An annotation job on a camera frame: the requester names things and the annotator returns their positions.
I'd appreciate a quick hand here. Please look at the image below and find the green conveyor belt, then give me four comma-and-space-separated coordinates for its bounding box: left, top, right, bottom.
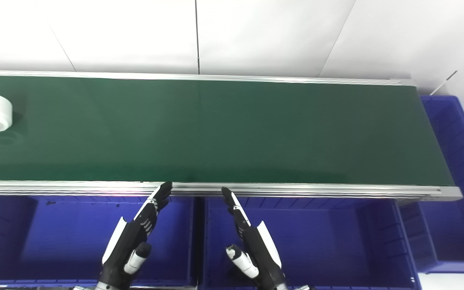
0, 70, 463, 202
0, 75, 456, 186

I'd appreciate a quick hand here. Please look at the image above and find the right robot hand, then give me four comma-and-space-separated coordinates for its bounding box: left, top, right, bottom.
221, 186, 289, 290

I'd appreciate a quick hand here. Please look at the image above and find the thin grey stick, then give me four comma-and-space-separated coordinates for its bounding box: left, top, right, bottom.
440, 70, 458, 91

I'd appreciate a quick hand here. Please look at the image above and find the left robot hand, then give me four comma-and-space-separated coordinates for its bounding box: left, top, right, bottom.
97, 182, 173, 290

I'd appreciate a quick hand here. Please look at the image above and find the blue plastic bin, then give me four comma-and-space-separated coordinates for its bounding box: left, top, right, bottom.
0, 195, 199, 288
199, 196, 423, 290
398, 95, 464, 275

